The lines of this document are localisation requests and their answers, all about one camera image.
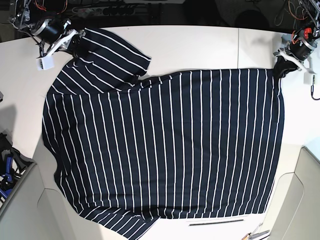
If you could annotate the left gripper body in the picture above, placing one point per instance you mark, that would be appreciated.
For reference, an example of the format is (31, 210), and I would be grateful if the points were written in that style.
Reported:
(299, 49)

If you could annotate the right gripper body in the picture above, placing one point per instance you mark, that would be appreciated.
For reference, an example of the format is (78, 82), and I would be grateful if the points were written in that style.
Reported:
(54, 36)

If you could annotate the navy white striped T-shirt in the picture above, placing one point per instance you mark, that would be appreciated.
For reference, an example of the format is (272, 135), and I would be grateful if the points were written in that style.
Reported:
(131, 150)

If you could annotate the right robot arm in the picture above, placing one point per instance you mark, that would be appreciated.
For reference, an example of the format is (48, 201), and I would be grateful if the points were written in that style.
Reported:
(25, 14)

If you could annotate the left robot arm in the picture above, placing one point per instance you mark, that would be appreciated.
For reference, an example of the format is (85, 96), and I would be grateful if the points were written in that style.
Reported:
(306, 15)

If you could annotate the blue clamps in bin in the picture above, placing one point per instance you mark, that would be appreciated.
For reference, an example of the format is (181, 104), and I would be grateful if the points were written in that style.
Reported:
(12, 167)

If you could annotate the right beige partition panel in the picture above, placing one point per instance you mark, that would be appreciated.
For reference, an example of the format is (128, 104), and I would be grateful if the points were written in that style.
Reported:
(294, 211)

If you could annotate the beige partition panel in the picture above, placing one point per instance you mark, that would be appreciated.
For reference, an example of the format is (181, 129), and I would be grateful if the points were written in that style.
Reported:
(37, 210)
(294, 211)

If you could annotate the left beige partition panel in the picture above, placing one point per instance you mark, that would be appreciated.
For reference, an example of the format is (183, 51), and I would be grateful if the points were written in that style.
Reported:
(37, 210)

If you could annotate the tools at bottom edge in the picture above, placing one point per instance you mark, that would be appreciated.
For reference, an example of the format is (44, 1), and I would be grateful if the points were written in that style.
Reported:
(257, 234)

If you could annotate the white table grommet slot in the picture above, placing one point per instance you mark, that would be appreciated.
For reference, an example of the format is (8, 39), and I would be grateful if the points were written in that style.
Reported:
(218, 221)

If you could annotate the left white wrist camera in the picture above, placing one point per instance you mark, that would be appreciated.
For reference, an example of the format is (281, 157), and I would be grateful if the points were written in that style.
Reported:
(308, 78)

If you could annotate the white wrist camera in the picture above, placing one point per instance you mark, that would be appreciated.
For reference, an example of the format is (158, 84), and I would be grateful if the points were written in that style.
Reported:
(308, 78)
(45, 63)

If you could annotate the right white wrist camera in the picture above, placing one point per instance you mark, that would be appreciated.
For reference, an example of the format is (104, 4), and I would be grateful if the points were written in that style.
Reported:
(45, 63)

